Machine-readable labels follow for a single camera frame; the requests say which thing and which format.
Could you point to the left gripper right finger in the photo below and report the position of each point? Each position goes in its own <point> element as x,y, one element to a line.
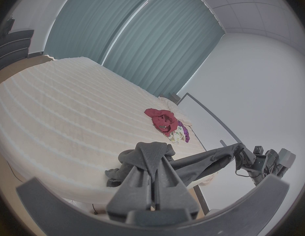
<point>172,190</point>

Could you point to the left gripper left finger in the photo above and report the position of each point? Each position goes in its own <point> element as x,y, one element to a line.
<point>132,190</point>

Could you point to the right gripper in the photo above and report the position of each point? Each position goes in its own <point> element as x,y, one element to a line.
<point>255,163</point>

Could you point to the black T-shirt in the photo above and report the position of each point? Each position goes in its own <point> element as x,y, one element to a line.
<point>196,166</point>

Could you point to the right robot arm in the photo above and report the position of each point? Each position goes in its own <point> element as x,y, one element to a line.
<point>285,158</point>

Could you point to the bed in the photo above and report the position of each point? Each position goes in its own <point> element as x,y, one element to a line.
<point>69,107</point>

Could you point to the white printed pyjama garment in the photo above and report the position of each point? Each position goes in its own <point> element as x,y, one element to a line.
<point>175,136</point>

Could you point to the purple garment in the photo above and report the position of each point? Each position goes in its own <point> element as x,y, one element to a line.
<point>185,131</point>

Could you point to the dark red garment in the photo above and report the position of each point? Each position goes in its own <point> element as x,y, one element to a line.
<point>162,122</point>

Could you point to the cream pillow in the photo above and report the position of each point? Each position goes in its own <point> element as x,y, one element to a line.
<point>177,112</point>

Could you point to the grey bedside table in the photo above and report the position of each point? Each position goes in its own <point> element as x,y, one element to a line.
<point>171,97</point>

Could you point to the blue-green curtain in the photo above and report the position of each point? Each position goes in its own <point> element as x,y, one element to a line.
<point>162,53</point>
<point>93,21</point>

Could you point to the dark grey chest of drawers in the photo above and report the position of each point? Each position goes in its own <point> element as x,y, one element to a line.
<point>12,48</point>

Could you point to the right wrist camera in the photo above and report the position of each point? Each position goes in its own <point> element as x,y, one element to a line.
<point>258,149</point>

